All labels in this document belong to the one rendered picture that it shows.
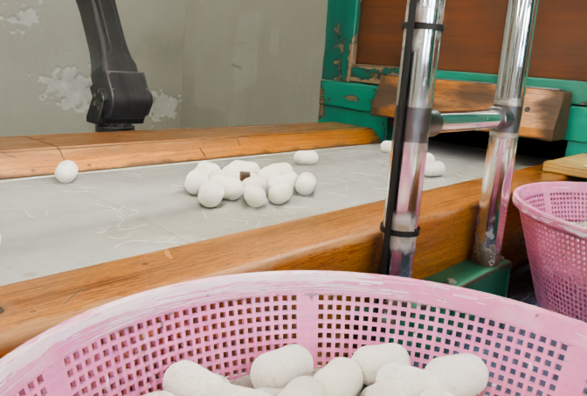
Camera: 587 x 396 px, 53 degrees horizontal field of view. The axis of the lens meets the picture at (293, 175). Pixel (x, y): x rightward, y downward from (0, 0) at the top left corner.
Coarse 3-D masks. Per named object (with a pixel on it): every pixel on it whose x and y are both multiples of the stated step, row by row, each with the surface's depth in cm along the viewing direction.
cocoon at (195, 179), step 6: (192, 174) 56; (198, 174) 56; (204, 174) 57; (186, 180) 56; (192, 180) 55; (198, 180) 55; (204, 180) 56; (186, 186) 56; (192, 186) 55; (198, 186) 55; (192, 192) 56
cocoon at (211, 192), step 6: (210, 180) 53; (216, 180) 53; (204, 186) 51; (210, 186) 51; (216, 186) 52; (222, 186) 53; (198, 192) 52; (204, 192) 51; (210, 192) 51; (216, 192) 51; (222, 192) 52; (198, 198) 52; (204, 198) 51; (210, 198) 51; (216, 198) 51; (204, 204) 51; (210, 204) 51; (216, 204) 52
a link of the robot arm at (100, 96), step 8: (96, 88) 92; (96, 96) 92; (104, 96) 91; (96, 104) 92; (104, 104) 91; (88, 112) 94; (96, 112) 93; (104, 112) 92; (88, 120) 95; (96, 120) 93; (104, 120) 93; (112, 120) 94; (120, 120) 95; (128, 120) 96; (136, 120) 97
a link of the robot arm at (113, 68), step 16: (80, 0) 96; (96, 0) 95; (112, 0) 97; (80, 16) 97; (96, 16) 94; (112, 16) 95; (96, 32) 94; (112, 32) 94; (96, 48) 94; (112, 48) 93; (96, 64) 93; (112, 64) 92; (128, 64) 95; (96, 80) 93; (112, 80) 91; (128, 80) 93; (144, 80) 95; (112, 96) 90; (128, 96) 92; (144, 96) 94; (112, 112) 91; (128, 112) 93; (144, 112) 95
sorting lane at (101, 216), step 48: (0, 192) 52; (48, 192) 53; (96, 192) 54; (144, 192) 56; (336, 192) 62; (384, 192) 64; (48, 240) 40; (96, 240) 41; (144, 240) 42; (192, 240) 43
